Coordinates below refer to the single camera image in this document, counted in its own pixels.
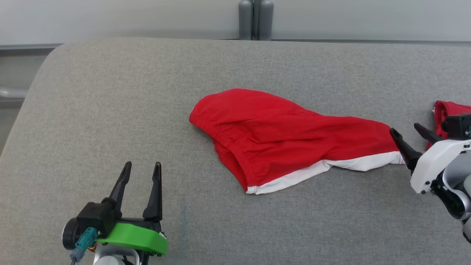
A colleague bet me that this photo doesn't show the grey partition foot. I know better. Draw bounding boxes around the grey partition foot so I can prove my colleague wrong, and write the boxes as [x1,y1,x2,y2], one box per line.
[0,86,29,100]

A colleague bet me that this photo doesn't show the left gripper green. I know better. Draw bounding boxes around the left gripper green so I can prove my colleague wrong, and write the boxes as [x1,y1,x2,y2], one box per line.
[96,162,169,256]

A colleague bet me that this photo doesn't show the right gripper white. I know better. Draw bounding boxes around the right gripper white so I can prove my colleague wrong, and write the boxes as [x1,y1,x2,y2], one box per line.
[390,123,471,194]

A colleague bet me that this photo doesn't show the grey partition base rail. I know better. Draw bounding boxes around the grey partition base rail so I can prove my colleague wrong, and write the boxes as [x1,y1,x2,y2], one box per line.
[0,44,64,56]

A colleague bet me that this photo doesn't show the left teal camera cable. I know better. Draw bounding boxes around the left teal camera cable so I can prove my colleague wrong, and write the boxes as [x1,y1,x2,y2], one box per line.
[70,227,98,264]

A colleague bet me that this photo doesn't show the crumpled red garment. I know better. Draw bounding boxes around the crumpled red garment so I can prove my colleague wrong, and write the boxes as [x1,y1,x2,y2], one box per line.
[426,100,471,151]

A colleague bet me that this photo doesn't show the red shorts with white trim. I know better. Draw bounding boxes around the red shorts with white trim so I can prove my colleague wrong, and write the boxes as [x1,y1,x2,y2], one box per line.
[189,88,405,195]

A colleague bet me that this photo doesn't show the grey partition post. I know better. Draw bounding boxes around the grey partition post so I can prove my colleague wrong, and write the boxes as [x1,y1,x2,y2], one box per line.
[238,0,254,40]
[259,0,275,41]

